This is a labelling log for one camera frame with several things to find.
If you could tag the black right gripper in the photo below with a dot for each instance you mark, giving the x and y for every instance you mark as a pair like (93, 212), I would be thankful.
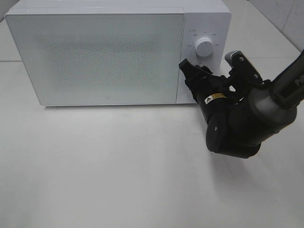
(205, 87)

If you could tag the white microwave door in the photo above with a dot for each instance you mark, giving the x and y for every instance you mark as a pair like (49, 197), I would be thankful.
(100, 59)

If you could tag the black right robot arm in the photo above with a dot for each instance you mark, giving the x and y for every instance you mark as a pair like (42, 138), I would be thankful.
(243, 110)

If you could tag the upper white round knob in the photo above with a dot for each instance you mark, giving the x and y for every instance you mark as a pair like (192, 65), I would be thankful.
(204, 46)

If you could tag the white microwave oven body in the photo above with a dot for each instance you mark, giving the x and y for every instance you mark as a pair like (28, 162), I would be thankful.
(201, 18)

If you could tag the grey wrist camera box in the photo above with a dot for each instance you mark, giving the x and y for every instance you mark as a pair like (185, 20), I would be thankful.
(242, 71)

